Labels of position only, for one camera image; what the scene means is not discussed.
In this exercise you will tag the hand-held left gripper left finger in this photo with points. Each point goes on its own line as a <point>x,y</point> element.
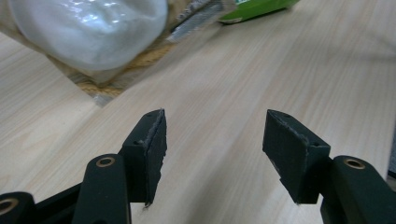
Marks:
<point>146,161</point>

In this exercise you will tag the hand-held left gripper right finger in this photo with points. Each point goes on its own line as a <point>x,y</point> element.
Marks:
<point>295,158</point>

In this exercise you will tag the clear bag of white buns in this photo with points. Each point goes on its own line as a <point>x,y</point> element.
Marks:
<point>90,31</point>

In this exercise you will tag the white green corn packet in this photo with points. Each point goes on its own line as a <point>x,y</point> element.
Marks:
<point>255,7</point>

